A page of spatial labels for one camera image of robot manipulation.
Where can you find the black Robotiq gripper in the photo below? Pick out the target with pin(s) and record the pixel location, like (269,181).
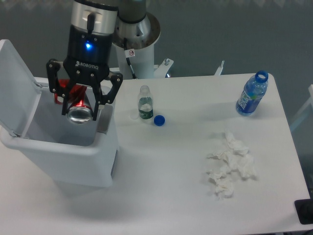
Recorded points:
(86,64)

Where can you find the red soda can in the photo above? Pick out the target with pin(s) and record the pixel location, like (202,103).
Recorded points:
(79,111)

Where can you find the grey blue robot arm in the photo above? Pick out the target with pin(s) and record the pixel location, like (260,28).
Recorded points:
(83,16)

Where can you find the white trash can lid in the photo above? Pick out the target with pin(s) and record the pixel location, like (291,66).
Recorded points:
(22,98)

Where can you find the white trash can body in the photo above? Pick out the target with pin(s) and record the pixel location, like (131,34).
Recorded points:
(81,154)

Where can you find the clear green-label bottle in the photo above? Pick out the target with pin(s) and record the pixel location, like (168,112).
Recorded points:
(145,103)

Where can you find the blue bottle cap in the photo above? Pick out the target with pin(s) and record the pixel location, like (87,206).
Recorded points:
(159,120)

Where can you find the blue plastic bottle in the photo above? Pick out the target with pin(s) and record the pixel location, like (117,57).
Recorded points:
(254,90)

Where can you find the crumpled white tissue pile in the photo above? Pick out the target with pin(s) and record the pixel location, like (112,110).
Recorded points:
(234,157)

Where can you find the black device at edge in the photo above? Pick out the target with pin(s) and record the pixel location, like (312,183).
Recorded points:
(304,209)

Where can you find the white frame at right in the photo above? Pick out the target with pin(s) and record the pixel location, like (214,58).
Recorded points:
(303,112)

